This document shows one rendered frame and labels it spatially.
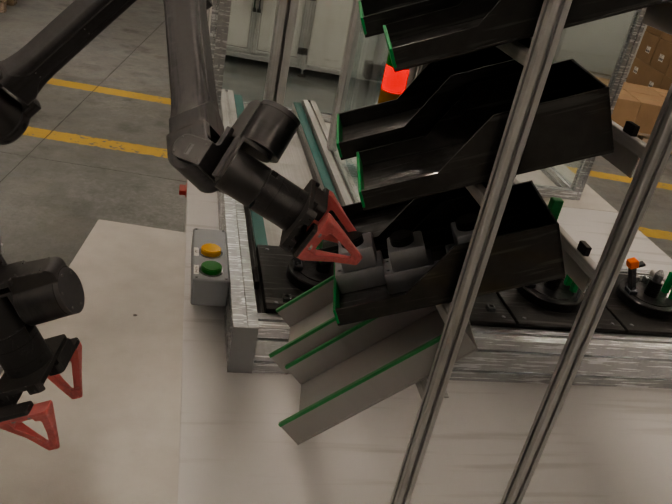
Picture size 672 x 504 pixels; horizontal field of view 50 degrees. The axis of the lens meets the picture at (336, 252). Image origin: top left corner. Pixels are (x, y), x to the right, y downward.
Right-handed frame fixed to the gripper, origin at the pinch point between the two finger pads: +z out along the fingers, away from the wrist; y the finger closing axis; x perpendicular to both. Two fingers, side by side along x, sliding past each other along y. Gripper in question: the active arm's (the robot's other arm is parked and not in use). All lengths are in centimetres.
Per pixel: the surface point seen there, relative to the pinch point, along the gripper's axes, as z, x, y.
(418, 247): 4.8, -6.7, -4.6
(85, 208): -47, 159, 238
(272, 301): 3.1, 29.6, 28.6
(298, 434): 7.7, 23.5, -9.0
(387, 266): 4.1, -1.5, -2.6
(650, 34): 337, -100, 734
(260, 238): -1, 34, 57
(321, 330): 5.9, 16.4, 5.7
